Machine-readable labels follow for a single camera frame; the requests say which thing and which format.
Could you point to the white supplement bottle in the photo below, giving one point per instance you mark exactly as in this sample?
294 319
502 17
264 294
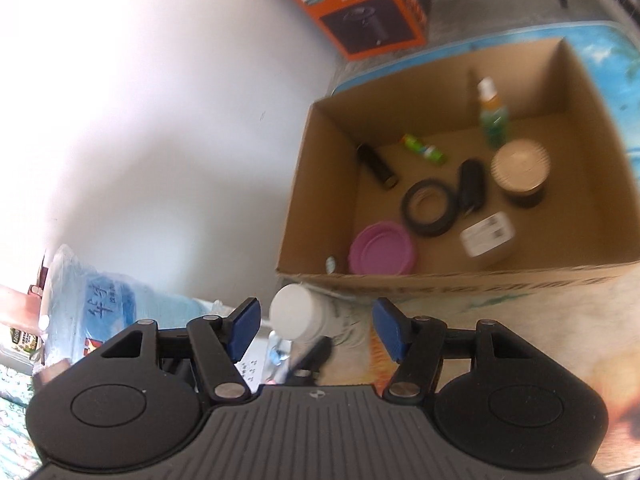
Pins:
297 313

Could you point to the orange appliance box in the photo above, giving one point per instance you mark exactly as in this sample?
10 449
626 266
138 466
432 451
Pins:
364 28

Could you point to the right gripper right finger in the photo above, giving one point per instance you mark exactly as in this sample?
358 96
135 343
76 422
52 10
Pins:
415 344

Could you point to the white power strip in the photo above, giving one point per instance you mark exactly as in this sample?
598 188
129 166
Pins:
266 361

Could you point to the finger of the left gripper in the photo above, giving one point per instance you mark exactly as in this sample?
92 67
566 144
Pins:
307 369

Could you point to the white power adapter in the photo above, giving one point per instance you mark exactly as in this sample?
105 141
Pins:
489 241

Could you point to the black tape roll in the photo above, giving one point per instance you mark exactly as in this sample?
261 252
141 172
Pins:
429 208

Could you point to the green glue stick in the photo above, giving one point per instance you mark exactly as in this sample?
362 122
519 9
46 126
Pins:
428 152

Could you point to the gold lid cream jar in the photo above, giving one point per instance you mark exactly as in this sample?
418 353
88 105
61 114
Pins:
521 169

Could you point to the brown cardboard box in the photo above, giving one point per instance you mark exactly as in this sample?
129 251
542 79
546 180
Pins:
585 229

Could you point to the green dropper bottle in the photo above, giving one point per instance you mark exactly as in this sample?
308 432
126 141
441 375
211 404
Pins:
494 118

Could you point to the black gold lipstick tube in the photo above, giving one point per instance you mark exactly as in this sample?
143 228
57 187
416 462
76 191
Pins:
377 166

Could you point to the black key fob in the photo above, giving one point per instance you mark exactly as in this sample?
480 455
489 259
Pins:
471 186

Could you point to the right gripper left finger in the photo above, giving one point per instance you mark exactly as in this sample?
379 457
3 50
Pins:
217 344

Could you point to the blue water jug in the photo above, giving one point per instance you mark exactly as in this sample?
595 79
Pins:
83 307

